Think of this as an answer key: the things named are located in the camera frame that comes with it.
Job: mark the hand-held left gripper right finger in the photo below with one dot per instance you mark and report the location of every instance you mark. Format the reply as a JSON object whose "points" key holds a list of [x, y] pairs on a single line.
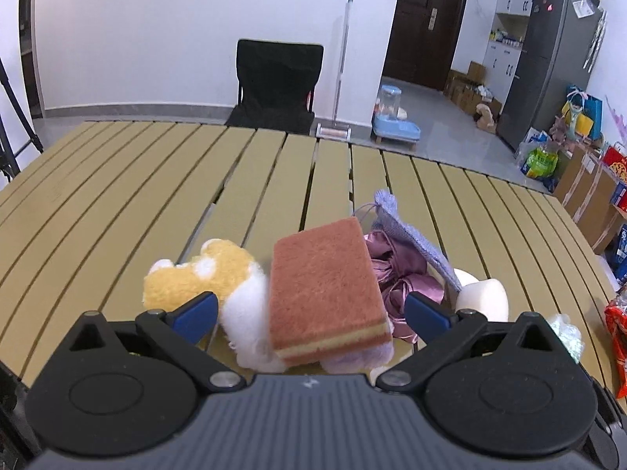
{"points": [[426, 318]]}

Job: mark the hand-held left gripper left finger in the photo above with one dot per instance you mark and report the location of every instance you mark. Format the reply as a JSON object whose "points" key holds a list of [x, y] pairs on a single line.
{"points": [[196, 318]]}

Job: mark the yellow and white plush toy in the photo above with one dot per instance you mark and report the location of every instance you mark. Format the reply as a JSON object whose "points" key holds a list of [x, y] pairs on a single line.
{"points": [[220, 264]]}

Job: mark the brown and yellow sponge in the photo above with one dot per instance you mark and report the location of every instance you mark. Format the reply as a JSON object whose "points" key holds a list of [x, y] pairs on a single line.
{"points": [[323, 279]]}

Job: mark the white foam net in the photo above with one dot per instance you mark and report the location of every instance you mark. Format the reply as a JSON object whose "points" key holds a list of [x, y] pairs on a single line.
{"points": [[568, 338]]}

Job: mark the tan folding slat table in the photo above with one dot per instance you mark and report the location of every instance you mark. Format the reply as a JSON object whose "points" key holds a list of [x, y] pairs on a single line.
{"points": [[122, 181]]}

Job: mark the green bag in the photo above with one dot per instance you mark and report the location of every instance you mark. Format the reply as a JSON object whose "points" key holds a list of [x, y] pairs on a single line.
{"points": [[539, 161]]}

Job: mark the red snack bag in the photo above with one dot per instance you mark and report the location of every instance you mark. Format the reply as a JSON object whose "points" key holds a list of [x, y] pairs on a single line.
{"points": [[618, 342]]}

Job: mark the blue pet feeder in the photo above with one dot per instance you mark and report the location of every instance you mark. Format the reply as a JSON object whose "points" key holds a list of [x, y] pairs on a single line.
{"points": [[394, 127]]}

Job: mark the large taped cardboard box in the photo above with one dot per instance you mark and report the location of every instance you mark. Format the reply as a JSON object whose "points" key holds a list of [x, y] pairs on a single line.
{"points": [[583, 191]]}

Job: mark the blue and white bag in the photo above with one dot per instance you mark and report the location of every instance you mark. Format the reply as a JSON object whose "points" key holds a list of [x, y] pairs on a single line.
{"points": [[622, 254]]}

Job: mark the brown plush toy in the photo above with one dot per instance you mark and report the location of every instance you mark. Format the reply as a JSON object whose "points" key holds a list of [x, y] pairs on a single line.
{"points": [[486, 118]]}

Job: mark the pile of small cardboard boxes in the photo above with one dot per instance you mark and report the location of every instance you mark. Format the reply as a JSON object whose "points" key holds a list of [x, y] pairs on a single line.
{"points": [[460, 90]]}

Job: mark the red gift bag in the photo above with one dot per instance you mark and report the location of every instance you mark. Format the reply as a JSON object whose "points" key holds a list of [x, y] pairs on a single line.
{"points": [[617, 171]]}

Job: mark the yellow and blue gift bag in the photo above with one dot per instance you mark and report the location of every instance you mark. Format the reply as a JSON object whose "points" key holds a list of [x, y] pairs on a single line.
{"points": [[583, 122]]}

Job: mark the black folding chair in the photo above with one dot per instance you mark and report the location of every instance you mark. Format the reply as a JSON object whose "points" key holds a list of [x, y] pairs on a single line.
{"points": [[274, 78]]}

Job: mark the white cabinet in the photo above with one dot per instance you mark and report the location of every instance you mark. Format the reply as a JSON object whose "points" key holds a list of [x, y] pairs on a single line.
{"points": [[504, 58]]}

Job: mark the white mop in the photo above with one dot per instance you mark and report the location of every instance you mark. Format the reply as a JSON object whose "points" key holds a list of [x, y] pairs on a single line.
{"points": [[343, 58]]}

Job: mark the purple coral decoration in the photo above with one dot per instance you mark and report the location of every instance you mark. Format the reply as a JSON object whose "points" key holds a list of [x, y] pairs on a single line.
{"points": [[619, 122]]}

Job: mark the grey refrigerator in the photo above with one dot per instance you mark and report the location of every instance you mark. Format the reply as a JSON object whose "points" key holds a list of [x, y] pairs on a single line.
{"points": [[543, 68]]}

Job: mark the dark brown door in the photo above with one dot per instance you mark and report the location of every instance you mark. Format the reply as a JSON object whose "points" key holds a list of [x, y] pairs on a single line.
{"points": [[416, 34]]}

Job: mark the black camera tripod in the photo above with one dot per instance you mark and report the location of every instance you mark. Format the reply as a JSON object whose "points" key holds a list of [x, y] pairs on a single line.
{"points": [[21, 106]]}

